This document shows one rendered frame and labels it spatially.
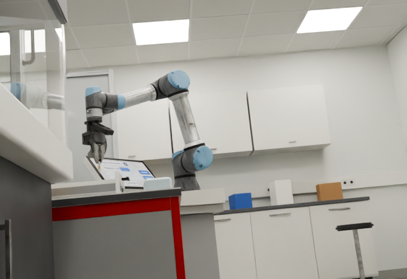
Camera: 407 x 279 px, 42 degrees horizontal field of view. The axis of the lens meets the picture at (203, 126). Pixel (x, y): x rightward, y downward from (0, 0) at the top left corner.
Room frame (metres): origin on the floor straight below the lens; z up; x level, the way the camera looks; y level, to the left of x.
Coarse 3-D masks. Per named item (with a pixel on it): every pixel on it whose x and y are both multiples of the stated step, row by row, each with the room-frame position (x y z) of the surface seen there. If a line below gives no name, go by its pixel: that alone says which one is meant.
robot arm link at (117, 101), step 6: (108, 96) 2.43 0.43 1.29; (114, 96) 2.45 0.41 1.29; (120, 96) 2.47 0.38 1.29; (108, 102) 2.44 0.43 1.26; (114, 102) 2.45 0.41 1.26; (120, 102) 2.47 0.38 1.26; (102, 108) 2.51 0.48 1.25; (108, 108) 2.48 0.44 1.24; (114, 108) 2.48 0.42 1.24; (120, 108) 2.50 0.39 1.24
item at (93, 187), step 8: (56, 184) 2.41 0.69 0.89; (64, 184) 2.42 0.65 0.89; (72, 184) 2.42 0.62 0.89; (80, 184) 2.42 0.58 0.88; (88, 184) 2.43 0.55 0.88; (96, 184) 2.43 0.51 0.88; (104, 184) 2.43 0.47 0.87; (112, 184) 2.43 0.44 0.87; (56, 192) 2.41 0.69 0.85; (64, 192) 2.41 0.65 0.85; (72, 192) 2.42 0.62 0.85; (80, 192) 2.42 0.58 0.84; (88, 192) 2.42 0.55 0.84; (96, 192) 2.43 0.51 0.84; (104, 192) 2.43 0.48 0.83; (112, 192) 2.45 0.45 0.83
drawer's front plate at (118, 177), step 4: (116, 172) 2.42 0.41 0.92; (116, 176) 2.42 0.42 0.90; (120, 176) 2.49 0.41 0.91; (116, 180) 2.42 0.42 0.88; (120, 180) 2.48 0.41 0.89; (116, 184) 2.42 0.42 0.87; (120, 184) 2.47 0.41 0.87; (116, 188) 2.42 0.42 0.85; (124, 188) 2.69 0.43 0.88; (116, 192) 2.42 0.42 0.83
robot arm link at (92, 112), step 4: (92, 108) 2.39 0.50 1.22; (96, 108) 2.39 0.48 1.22; (88, 112) 2.39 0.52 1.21; (92, 112) 2.39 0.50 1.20; (96, 112) 2.39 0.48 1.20; (100, 112) 2.40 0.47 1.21; (88, 116) 2.39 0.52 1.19; (92, 116) 2.39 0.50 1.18; (96, 116) 2.39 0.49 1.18; (100, 116) 2.40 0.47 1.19
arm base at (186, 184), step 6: (186, 174) 2.82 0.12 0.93; (192, 174) 2.83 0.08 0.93; (174, 180) 2.86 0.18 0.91; (180, 180) 2.82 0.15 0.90; (186, 180) 2.81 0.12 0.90; (192, 180) 2.83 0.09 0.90; (174, 186) 2.84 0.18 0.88; (180, 186) 2.82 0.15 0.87; (186, 186) 2.80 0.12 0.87; (192, 186) 2.81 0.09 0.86; (198, 186) 2.87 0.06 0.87
